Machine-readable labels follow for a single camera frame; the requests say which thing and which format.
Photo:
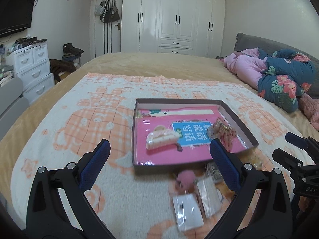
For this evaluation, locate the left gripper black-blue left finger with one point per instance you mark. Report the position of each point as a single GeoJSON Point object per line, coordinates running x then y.
{"type": "Point", "coordinates": [46, 215]}

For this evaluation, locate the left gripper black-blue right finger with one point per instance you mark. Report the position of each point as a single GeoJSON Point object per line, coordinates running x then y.
{"type": "Point", "coordinates": [261, 206]}

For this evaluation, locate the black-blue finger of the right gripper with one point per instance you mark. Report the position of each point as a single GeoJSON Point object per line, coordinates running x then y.
{"type": "Point", "coordinates": [290, 163]}
{"type": "Point", "coordinates": [302, 143]}

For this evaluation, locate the clear bag white card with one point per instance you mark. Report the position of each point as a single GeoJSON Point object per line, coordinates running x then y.
{"type": "Point", "coordinates": [209, 196]}

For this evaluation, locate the white earring card packet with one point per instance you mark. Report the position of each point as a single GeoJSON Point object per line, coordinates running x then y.
{"type": "Point", "coordinates": [187, 212]}

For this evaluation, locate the pink fluffy pom-pom clip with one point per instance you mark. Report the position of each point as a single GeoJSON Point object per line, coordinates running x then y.
{"type": "Point", "coordinates": [185, 182]}

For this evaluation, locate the spotted translucent hair claw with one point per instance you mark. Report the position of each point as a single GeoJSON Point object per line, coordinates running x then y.
{"type": "Point", "coordinates": [223, 132]}

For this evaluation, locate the white plastic hair claw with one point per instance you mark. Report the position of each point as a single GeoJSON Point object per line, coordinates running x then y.
{"type": "Point", "coordinates": [161, 137]}

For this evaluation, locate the small clear jewelry bag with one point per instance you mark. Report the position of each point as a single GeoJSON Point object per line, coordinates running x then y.
{"type": "Point", "coordinates": [214, 172]}

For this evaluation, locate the clear translucent hair clip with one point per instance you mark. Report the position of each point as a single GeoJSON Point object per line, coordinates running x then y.
{"type": "Point", "coordinates": [255, 160]}

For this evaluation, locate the pink knitted garment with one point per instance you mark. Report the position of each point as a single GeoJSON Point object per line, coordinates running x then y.
{"type": "Point", "coordinates": [310, 108]}

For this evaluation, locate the blue floral quilt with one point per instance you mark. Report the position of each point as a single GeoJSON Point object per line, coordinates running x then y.
{"type": "Point", "coordinates": [287, 76]}

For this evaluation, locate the pink quilted jacket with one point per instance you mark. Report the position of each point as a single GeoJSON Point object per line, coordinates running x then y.
{"type": "Point", "coordinates": [247, 65]}

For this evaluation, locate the small brown metal clip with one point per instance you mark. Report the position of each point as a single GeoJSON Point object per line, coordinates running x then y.
{"type": "Point", "coordinates": [179, 147]}

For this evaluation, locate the orange white fleece blanket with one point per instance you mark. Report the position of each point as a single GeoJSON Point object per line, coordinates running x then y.
{"type": "Point", "coordinates": [101, 106]}

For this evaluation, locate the brown cardboard box tray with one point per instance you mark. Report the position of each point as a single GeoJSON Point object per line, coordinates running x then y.
{"type": "Point", "coordinates": [152, 104]}

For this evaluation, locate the grey chair back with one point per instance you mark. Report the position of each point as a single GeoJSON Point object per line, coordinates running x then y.
{"type": "Point", "coordinates": [12, 104]}

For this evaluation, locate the grey headboard pillow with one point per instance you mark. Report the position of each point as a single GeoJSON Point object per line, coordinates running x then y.
{"type": "Point", "coordinates": [244, 41]}

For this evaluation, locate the beige bed cover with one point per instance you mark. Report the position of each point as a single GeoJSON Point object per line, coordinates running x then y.
{"type": "Point", "coordinates": [149, 63]}

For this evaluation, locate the white drawer cabinet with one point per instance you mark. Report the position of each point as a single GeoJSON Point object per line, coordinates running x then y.
{"type": "Point", "coordinates": [32, 66]}

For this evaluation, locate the dark clothes pile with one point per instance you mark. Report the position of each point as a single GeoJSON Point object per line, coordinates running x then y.
{"type": "Point", "coordinates": [66, 64]}

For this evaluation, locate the white wardrobe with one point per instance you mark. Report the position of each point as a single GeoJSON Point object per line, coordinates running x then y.
{"type": "Point", "coordinates": [181, 27]}

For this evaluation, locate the white door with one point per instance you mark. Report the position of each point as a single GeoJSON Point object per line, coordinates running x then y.
{"type": "Point", "coordinates": [104, 37]}

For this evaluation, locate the hanging bags on door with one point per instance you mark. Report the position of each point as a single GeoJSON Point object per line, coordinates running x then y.
{"type": "Point", "coordinates": [107, 11]}

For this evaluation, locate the black wall television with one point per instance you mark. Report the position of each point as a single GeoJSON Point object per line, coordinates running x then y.
{"type": "Point", "coordinates": [16, 16]}

